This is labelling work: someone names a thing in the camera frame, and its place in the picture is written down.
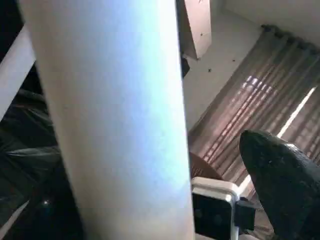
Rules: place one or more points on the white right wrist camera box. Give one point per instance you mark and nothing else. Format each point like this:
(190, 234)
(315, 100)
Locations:
(212, 210)

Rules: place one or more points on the beige boxy fixture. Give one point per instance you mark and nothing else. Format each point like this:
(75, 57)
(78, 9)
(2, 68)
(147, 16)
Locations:
(196, 25)

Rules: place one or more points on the black work mat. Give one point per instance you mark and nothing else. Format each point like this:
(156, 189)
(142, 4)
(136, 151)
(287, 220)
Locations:
(25, 165)

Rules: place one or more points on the white plastic table leg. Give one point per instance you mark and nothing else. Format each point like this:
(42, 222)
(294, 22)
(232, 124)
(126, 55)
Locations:
(115, 100)
(12, 70)

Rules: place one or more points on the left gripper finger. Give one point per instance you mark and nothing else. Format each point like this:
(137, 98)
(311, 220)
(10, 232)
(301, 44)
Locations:
(285, 185)

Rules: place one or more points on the beige pleated curtain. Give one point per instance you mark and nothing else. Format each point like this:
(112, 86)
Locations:
(260, 100)

